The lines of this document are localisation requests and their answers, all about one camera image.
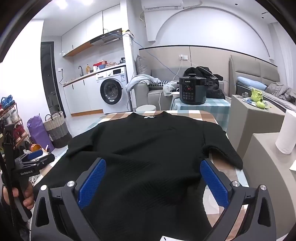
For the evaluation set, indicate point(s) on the white washing machine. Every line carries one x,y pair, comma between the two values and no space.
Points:
113,90

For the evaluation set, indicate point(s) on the plaid tablecloth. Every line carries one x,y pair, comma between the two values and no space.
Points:
203,115

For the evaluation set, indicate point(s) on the white air conditioner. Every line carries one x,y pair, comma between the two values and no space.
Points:
161,4

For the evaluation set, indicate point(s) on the purple bag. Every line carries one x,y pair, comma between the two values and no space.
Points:
38,132

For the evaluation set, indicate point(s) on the black electric pressure cooker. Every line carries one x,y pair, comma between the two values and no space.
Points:
196,92

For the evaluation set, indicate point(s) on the blue pillow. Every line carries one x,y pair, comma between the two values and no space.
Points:
251,83

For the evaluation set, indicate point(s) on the small beige cabinet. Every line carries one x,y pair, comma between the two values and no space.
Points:
252,125

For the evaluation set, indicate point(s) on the light grey garment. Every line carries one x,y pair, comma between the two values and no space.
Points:
143,80

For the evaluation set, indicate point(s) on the orange bowl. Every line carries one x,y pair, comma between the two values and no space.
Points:
35,147

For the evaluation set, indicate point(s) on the green toy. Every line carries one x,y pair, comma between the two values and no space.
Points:
257,96

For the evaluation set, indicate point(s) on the white paper sheet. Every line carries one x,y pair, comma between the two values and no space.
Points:
293,165

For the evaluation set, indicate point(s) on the black jacket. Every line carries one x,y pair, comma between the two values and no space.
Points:
215,90

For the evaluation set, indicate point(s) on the white kitchen counter cabinet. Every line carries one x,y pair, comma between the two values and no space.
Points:
81,95

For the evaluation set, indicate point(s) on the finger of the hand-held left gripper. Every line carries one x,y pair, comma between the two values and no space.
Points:
35,154

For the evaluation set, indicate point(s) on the white round stool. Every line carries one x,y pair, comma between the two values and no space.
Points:
146,108

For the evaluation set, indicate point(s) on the white wall cabinets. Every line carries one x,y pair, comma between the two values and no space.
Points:
87,30

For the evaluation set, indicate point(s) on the large beige cabinet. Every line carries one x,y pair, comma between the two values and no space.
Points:
270,185

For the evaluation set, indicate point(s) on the person's left hand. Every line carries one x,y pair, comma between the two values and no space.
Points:
29,197

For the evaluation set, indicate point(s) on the yellow bottle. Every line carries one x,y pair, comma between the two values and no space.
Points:
88,69

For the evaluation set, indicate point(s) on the metal shoe rack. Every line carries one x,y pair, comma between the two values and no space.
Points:
13,129

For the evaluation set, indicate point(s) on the blue sandals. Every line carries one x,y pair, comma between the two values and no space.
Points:
7,102

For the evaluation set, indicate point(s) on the houndstooth cushion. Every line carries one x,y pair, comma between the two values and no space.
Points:
159,83

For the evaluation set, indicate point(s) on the steel range hood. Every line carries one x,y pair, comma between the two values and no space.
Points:
106,37

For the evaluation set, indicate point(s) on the white paper towel roll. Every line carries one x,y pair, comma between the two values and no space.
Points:
286,132

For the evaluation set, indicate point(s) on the woven laundry basket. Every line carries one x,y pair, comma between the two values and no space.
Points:
57,132

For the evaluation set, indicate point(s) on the grey sofa cushion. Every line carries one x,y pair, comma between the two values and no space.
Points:
143,66

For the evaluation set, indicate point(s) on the grey upholstered bed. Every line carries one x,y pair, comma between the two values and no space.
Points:
249,69

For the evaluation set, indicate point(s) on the grey sofa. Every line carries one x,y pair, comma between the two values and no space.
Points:
152,97

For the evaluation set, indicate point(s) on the white wall socket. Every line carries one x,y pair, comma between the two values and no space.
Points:
184,57

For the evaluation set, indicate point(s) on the grey duvet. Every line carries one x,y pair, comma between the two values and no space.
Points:
281,91

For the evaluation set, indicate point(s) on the kitchen faucet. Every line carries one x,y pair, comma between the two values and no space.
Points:
81,69

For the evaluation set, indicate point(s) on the red basin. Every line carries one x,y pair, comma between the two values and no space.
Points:
100,64

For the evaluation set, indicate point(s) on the black knit sweater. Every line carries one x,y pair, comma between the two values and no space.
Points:
148,150

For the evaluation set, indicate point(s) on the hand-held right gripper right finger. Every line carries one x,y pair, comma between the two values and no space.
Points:
214,183

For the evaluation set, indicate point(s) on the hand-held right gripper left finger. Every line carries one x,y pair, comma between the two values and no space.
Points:
92,183

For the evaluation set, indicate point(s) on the dark door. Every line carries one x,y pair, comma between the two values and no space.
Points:
49,76

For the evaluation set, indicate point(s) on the white cloth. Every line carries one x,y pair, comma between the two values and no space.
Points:
170,89

